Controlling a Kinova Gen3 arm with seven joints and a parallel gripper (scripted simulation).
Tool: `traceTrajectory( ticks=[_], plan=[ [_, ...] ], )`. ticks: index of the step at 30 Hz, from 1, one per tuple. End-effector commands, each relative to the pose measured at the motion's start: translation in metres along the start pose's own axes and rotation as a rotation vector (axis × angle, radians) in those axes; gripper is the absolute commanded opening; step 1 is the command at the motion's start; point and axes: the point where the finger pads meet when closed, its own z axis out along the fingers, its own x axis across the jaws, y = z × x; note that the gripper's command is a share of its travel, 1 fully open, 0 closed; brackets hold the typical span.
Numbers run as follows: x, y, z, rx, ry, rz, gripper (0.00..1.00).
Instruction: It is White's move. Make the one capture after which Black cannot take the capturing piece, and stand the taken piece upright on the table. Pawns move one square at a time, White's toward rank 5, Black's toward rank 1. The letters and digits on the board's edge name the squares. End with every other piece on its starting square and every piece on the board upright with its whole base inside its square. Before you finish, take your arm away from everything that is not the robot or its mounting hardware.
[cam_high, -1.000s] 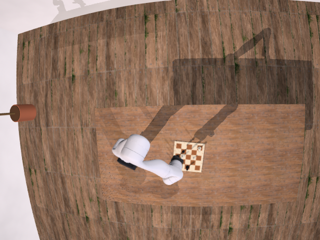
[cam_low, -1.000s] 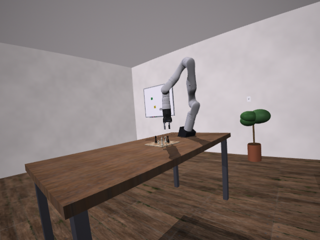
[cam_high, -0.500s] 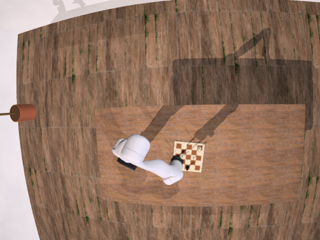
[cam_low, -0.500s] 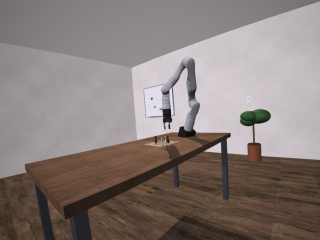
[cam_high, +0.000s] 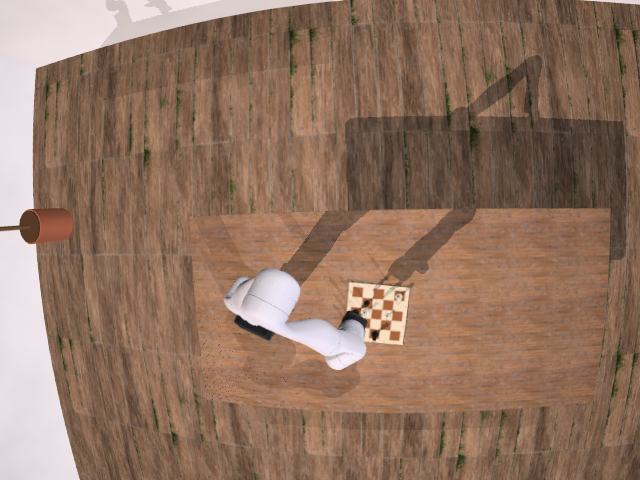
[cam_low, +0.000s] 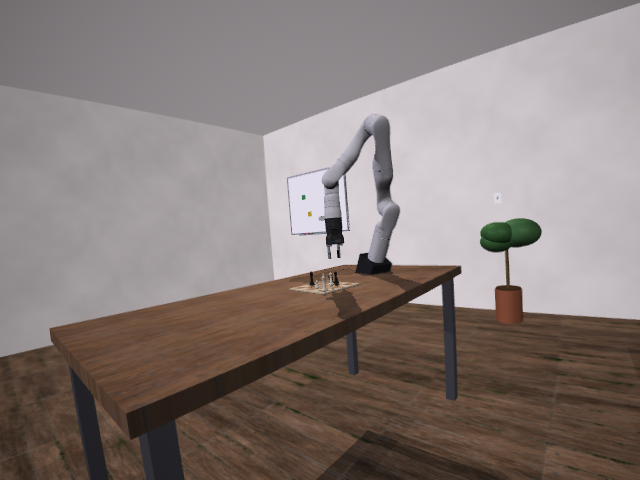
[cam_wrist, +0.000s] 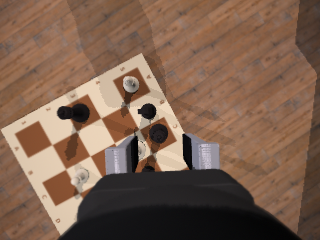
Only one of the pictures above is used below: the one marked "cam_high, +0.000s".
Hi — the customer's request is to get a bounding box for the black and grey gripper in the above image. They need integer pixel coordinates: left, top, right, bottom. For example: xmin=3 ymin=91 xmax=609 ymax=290
xmin=338 ymin=311 xmax=367 ymax=338

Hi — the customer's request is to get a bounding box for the chessboard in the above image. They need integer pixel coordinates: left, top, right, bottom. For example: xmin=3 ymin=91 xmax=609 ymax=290
xmin=347 ymin=282 xmax=410 ymax=345

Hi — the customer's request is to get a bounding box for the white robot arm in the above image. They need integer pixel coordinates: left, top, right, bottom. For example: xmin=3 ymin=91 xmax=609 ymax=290
xmin=224 ymin=268 xmax=366 ymax=370

